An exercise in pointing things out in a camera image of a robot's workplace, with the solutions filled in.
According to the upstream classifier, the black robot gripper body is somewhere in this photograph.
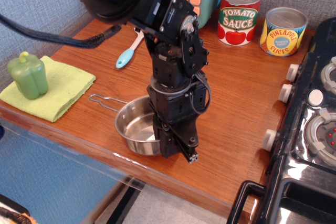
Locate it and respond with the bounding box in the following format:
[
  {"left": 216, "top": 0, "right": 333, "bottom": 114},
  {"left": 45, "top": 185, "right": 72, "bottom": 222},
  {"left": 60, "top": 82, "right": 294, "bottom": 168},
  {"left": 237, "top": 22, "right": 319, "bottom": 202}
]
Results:
[{"left": 147, "top": 82, "right": 209, "bottom": 164}]

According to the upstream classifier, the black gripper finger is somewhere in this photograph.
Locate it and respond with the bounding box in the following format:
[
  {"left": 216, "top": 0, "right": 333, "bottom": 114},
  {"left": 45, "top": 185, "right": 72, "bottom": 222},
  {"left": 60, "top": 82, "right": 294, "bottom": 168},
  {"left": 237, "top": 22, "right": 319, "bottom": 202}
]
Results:
[
  {"left": 152, "top": 113, "right": 163, "bottom": 142},
  {"left": 160, "top": 130, "right": 181, "bottom": 158}
]

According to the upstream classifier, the small steel pot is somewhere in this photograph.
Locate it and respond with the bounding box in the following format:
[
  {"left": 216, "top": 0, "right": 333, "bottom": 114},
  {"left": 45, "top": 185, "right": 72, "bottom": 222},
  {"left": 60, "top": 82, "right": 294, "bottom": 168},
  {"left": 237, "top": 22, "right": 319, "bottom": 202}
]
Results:
[{"left": 89, "top": 94, "right": 161, "bottom": 156}]

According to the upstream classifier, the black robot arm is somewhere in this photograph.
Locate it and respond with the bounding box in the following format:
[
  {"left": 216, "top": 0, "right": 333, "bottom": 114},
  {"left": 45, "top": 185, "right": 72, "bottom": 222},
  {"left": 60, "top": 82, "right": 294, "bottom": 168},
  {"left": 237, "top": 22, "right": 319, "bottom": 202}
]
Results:
[{"left": 81, "top": 0, "right": 211, "bottom": 162}]

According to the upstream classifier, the white teal toy spoon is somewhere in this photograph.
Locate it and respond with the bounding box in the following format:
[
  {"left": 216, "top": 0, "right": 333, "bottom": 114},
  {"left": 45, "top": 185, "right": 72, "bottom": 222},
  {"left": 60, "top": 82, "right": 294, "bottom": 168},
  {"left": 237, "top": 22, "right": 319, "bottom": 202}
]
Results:
[{"left": 115, "top": 28, "right": 144, "bottom": 69}]

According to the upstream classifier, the green folded cloth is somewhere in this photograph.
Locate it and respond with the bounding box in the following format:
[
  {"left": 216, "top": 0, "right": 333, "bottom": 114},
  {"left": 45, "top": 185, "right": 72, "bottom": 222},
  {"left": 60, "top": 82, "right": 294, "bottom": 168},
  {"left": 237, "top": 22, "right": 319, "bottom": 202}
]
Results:
[{"left": 1, "top": 56, "right": 96, "bottom": 122}]

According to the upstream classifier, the tomato sauce can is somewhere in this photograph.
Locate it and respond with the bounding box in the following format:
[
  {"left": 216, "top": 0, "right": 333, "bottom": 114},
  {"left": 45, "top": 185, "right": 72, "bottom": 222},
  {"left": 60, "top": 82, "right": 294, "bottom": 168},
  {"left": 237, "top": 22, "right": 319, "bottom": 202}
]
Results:
[{"left": 217, "top": 0, "right": 261, "bottom": 46}]

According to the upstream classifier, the black toy stove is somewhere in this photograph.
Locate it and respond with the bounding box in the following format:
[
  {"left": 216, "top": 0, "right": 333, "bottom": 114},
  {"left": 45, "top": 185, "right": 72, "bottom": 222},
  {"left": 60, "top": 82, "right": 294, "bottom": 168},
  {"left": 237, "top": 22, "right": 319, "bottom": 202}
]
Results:
[{"left": 227, "top": 18, "right": 335, "bottom": 223}]

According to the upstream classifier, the pineapple slices can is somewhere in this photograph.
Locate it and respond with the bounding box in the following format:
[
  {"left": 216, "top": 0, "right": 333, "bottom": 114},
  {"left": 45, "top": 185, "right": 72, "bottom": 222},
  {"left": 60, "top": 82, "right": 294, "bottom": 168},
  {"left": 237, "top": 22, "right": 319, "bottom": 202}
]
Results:
[{"left": 259, "top": 7, "right": 308, "bottom": 57}]

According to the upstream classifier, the green toy bell pepper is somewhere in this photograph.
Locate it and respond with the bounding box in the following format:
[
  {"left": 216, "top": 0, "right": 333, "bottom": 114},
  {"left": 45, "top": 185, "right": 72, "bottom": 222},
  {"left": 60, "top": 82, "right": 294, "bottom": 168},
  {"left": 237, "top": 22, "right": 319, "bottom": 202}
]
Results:
[{"left": 7, "top": 51, "right": 49, "bottom": 100}]

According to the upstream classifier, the black braided cable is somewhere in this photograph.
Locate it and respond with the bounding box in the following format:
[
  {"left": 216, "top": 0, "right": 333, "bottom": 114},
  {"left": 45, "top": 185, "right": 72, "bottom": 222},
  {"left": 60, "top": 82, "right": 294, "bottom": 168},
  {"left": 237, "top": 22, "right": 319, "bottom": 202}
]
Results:
[{"left": 0, "top": 14, "right": 122, "bottom": 49}]

